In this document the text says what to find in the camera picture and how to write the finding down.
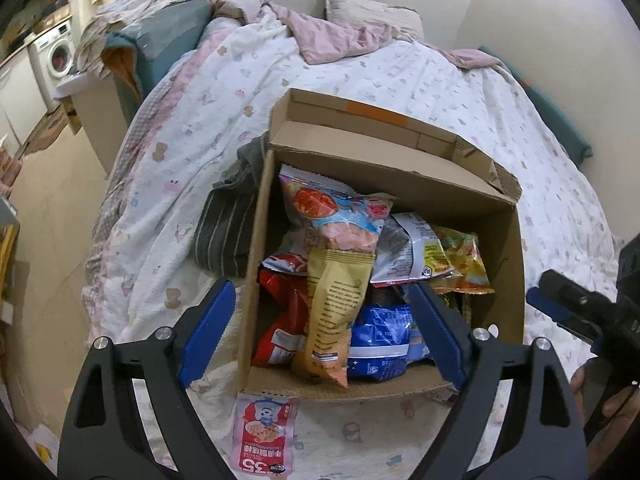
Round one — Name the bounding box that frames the white washing machine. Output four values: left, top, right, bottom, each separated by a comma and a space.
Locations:
29, 19, 77, 111

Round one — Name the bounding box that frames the pink red snack packet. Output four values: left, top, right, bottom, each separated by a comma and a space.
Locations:
231, 394, 299, 477

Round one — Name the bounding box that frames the teal pillow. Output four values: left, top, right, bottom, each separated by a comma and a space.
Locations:
477, 45, 593, 161

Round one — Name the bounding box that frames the pink blanket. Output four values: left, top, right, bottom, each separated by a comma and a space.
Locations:
280, 7, 501, 70

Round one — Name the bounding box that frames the pink orange snack packet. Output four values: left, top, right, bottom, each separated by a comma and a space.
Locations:
278, 164, 396, 252

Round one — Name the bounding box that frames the blue snack packet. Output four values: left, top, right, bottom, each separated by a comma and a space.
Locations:
350, 304, 432, 382

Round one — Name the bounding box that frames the white side table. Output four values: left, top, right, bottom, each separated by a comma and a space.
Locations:
55, 72, 126, 176

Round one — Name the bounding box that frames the long yellow snack packet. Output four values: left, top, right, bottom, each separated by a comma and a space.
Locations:
291, 248, 377, 389

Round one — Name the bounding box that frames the person's right hand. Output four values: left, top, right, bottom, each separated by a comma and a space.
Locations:
570, 362, 640, 433

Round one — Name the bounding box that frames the kitchen cabinet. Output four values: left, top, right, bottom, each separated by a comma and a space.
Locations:
0, 45, 51, 146

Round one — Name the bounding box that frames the yellow orange snack packet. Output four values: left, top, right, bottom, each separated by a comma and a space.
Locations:
429, 225, 496, 296

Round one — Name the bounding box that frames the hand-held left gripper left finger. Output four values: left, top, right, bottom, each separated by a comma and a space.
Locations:
56, 279, 237, 480

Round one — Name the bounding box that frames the dark striped cloth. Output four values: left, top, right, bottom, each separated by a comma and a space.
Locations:
194, 137, 266, 278

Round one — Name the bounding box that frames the cardboard box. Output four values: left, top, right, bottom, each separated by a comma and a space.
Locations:
236, 87, 526, 403

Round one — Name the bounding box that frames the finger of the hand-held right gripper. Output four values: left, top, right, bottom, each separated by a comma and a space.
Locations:
525, 268, 623, 328
555, 317, 608, 358

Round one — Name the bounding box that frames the teal cushion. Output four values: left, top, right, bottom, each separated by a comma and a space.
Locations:
105, 0, 213, 106

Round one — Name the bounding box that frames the white silver snack packet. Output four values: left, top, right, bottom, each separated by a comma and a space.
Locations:
372, 212, 457, 289

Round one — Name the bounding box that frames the pile of clothes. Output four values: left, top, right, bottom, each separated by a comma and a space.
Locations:
75, 0, 226, 78

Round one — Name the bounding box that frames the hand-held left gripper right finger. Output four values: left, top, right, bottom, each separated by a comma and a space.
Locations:
407, 281, 590, 480

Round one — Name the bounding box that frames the beige pillow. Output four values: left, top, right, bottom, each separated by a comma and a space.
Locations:
325, 0, 423, 41

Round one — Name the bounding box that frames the white printed blanket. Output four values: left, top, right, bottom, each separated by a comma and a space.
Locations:
82, 10, 626, 480

